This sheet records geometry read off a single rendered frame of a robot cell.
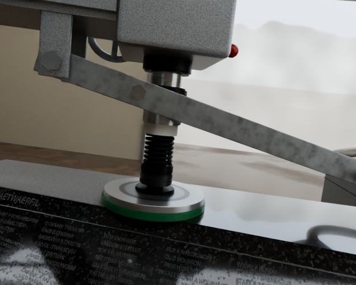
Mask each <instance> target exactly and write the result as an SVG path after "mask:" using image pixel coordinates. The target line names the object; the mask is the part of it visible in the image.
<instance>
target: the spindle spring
mask: <svg viewBox="0 0 356 285"><path fill-rule="evenodd" d="M146 135H147V136H146V137H145V139H146V140H149V141H145V144H146V145H145V147H144V148H145V149H146V150H144V153H145V154H144V159H143V161H144V162H145V163H149V164H155V165H166V164H168V165H171V164H172V163H171V162H172V157H173V155H172V154H173V149H174V146H173V145H174V144H175V143H174V142H173V141H174V140H175V138H174V137H173V136H160V135H152V134H148V133H146ZM152 136H153V137H152ZM155 137H168V138H155ZM151 141H160V142H151ZM153 146H167V147H153ZM150 150H157V151H167V152H154V151H150ZM151 155H156V156H151ZM159 156H164V157H159ZM150 159H155V160H167V161H152V160H150Z"/></svg>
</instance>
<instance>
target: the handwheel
mask: <svg viewBox="0 0 356 285"><path fill-rule="evenodd" d="M88 43H89V45H90V47H91V48H92V50H93V51H94V52H95V53H96V54H97V55H98V56H99V57H101V58H102V59H104V60H106V61H109V62H114V63H123V62H127V61H125V60H124V59H123V57H122V56H121V55H118V50H119V46H118V43H117V41H112V50H111V54H109V53H107V52H105V51H103V50H102V49H101V48H100V47H99V46H98V44H97V43H96V41H95V38H92V37H88Z"/></svg>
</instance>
